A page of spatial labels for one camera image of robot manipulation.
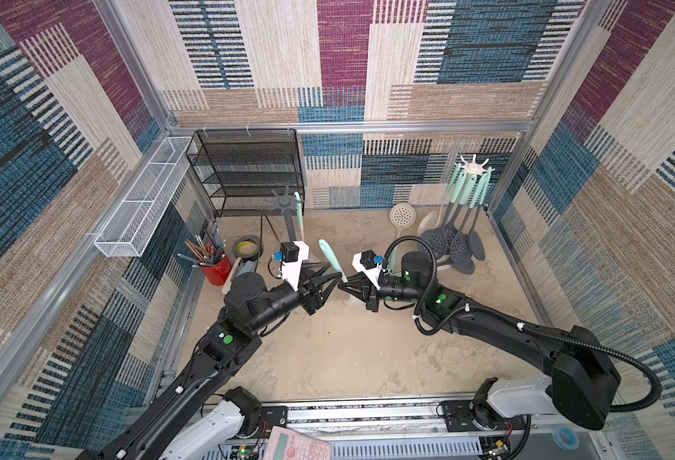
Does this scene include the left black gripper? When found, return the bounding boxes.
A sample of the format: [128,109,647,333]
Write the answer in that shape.
[245,263,341,338]

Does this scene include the white skimmer front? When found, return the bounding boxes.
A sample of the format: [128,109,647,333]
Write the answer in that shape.
[293,192,305,241]

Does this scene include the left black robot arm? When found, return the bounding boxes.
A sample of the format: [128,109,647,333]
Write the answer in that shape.
[78,263,341,459]

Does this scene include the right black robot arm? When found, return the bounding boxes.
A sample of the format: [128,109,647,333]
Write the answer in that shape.
[339,251,622,430]

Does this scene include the grey utensil rack stand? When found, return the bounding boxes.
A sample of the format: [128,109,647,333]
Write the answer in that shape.
[270,186,303,242]

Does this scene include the white utensil rack stand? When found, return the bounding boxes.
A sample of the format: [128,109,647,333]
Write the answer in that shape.
[428,153,494,271]

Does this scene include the black tape roll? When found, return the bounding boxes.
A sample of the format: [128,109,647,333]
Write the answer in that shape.
[232,235,264,262]

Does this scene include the red pencil cup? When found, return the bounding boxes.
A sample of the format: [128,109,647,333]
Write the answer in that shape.
[176,229,233,287]

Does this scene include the pink calculator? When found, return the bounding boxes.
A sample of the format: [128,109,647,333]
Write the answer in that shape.
[262,427,332,460]

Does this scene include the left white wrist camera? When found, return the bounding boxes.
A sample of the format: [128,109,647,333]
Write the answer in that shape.
[280,241,310,291]

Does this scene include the black wire mesh shelf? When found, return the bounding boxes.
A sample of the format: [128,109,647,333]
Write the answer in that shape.
[187,128,306,217]

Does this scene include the white wire mesh basket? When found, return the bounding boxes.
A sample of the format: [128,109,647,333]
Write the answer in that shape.
[94,137,191,258]

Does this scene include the black corrugated cable hose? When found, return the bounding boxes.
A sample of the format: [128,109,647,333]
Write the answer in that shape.
[381,235,663,414]

